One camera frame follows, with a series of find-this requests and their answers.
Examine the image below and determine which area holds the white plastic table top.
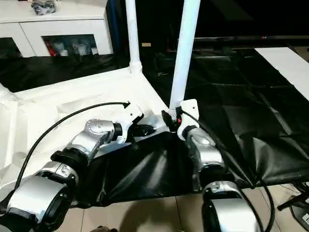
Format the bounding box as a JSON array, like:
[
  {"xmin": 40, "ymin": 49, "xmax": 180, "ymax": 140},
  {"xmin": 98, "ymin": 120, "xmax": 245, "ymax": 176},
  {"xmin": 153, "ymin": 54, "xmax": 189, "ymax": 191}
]
[{"xmin": 0, "ymin": 66, "xmax": 180, "ymax": 192}]

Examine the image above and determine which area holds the white flat board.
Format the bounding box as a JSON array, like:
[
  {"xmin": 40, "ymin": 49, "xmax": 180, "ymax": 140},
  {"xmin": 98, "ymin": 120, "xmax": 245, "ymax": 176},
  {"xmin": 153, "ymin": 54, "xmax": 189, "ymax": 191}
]
[{"xmin": 254, "ymin": 47, "xmax": 309, "ymax": 102}]

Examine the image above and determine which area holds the black mat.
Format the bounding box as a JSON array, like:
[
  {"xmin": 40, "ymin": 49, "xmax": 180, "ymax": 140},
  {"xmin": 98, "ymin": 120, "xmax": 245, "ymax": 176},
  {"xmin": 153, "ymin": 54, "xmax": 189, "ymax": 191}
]
[{"xmin": 0, "ymin": 47, "xmax": 309, "ymax": 208}]

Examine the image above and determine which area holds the thin black rod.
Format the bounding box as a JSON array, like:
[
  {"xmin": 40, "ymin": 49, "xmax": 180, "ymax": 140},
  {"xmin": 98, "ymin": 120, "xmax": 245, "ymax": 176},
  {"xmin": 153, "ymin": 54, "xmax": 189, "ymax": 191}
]
[{"xmin": 277, "ymin": 192, "xmax": 306, "ymax": 211}]

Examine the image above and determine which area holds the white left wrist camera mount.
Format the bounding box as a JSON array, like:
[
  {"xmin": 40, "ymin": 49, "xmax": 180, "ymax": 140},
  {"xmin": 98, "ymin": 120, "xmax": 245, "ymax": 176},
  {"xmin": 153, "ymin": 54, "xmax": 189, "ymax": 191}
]
[{"xmin": 117, "ymin": 101, "xmax": 145, "ymax": 144}]

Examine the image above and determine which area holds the black flat stand base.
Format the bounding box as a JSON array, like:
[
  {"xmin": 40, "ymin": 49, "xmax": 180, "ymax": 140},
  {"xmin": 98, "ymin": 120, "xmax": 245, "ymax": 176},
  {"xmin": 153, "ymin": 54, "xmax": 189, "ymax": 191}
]
[{"xmin": 289, "ymin": 201, "xmax": 309, "ymax": 230}]

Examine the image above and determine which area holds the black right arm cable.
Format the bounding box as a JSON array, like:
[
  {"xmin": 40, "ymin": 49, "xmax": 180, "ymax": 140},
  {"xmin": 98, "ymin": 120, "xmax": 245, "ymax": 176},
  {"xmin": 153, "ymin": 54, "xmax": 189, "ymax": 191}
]
[{"xmin": 179, "ymin": 108, "xmax": 276, "ymax": 232}]

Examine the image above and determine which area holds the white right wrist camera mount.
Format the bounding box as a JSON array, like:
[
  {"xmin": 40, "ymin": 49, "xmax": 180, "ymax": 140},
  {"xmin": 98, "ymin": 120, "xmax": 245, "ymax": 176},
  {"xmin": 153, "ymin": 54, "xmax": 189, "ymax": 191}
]
[{"xmin": 176, "ymin": 98, "xmax": 200, "ymax": 141}]

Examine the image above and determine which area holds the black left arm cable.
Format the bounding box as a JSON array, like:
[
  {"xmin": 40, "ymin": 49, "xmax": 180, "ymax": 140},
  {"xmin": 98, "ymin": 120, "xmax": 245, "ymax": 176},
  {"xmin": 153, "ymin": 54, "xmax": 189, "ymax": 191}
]
[{"xmin": 14, "ymin": 101, "xmax": 131, "ymax": 192}]

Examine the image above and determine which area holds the dark rounded robot part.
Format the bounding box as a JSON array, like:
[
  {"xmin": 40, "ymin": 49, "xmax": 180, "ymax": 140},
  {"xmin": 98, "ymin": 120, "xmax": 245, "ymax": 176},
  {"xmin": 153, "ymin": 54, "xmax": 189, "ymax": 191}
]
[{"xmin": 95, "ymin": 225, "xmax": 117, "ymax": 232}]

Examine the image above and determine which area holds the white cabinet with glass doors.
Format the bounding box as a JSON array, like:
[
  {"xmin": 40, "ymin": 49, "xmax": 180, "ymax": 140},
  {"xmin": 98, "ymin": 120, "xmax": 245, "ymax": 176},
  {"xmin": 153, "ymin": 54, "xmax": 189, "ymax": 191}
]
[{"xmin": 0, "ymin": 0, "xmax": 114, "ymax": 58}]

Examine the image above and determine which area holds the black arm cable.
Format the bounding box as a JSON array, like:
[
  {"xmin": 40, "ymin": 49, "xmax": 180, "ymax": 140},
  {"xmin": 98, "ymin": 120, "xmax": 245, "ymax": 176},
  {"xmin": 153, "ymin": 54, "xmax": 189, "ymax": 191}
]
[
  {"xmin": 179, "ymin": 108, "xmax": 276, "ymax": 232},
  {"xmin": 14, "ymin": 101, "xmax": 131, "ymax": 192}
]

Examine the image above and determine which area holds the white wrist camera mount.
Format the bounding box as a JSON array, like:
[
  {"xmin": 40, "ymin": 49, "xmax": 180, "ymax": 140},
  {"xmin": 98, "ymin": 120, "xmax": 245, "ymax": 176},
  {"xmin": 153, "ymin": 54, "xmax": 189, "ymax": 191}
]
[
  {"xmin": 117, "ymin": 101, "xmax": 145, "ymax": 144},
  {"xmin": 176, "ymin": 98, "xmax": 200, "ymax": 141}
]

